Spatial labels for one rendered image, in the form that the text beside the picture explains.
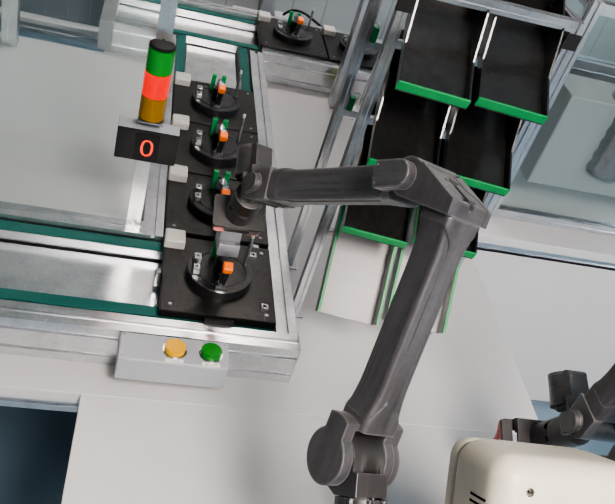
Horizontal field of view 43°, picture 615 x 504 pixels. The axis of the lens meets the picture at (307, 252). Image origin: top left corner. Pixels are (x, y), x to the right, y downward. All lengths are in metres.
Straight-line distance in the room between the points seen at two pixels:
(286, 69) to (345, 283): 1.22
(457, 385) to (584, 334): 1.04
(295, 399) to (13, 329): 0.57
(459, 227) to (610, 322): 1.83
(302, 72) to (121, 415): 1.55
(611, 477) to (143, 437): 0.84
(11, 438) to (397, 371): 1.71
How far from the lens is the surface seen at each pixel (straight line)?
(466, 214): 1.00
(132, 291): 1.68
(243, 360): 1.59
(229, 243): 1.58
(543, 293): 2.59
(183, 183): 1.92
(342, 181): 1.18
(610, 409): 1.31
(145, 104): 1.55
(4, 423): 2.59
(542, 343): 2.76
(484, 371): 1.89
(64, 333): 1.56
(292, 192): 1.28
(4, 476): 2.48
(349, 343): 1.79
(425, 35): 1.47
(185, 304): 1.59
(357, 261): 1.66
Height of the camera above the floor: 2.06
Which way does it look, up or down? 37 degrees down
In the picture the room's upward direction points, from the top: 19 degrees clockwise
